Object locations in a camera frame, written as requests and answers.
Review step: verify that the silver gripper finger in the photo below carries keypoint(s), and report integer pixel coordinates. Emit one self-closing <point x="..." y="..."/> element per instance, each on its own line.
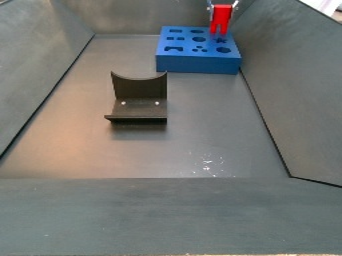
<point x="236" y="4"/>
<point x="210" y="6"/>

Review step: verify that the red square-circle peg object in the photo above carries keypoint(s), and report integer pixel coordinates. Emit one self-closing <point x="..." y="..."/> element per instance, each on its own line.
<point x="221" y="16"/>

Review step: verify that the blue foam shape-hole fixture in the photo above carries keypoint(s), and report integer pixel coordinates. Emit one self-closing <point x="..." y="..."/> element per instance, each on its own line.
<point x="190" y="50"/>

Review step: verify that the black curved regrasp stand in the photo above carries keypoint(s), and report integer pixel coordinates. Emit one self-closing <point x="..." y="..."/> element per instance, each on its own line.
<point x="141" y="99"/>

